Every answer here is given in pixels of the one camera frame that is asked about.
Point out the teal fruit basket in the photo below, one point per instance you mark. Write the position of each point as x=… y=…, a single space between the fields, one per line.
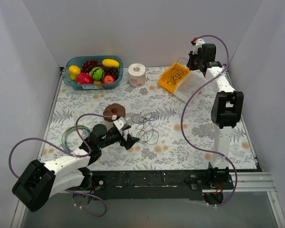
x=96 y=85

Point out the yellow plastic bin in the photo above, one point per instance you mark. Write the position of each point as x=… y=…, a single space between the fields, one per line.
x=170 y=78

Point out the aluminium frame rail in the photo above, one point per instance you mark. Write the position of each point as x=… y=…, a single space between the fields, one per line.
x=255 y=182

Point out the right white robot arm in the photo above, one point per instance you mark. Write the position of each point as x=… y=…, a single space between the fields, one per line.
x=225 y=112

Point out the red toy apple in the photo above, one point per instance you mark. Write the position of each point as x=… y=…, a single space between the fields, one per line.
x=107 y=79

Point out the yellow toy pear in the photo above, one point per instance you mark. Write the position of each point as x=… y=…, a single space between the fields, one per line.
x=74 y=71

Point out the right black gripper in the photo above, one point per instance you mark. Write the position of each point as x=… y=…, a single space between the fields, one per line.
x=190 y=61

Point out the white plastic bin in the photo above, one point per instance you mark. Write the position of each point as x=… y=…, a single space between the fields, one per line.
x=187 y=87

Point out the dark red toy grapes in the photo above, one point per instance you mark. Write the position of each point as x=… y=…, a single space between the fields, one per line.
x=90 y=64

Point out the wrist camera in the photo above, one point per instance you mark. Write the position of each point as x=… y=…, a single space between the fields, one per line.
x=197 y=43
x=120 y=123

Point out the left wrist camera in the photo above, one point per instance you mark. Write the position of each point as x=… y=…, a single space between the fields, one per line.
x=120 y=123

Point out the brown wrapped paper roll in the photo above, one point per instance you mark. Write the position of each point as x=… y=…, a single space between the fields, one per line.
x=113 y=109

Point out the yellow toy mango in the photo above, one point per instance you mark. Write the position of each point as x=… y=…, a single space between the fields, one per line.
x=110 y=63

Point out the toy watermelon ball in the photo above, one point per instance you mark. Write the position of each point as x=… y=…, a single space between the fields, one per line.
x=97 y=73

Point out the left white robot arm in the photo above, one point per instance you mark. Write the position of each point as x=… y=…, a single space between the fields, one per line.
x=41 y=180

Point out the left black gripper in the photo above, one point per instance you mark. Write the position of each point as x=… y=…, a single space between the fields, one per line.
x=123 y=139

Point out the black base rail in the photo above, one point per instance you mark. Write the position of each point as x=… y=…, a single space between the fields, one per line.
x=165 y=184

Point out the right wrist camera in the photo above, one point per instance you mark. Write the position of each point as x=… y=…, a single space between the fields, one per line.
x=197 y=43

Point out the white toilet paper roll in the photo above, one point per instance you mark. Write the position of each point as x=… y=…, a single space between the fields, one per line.
x=137 y=75

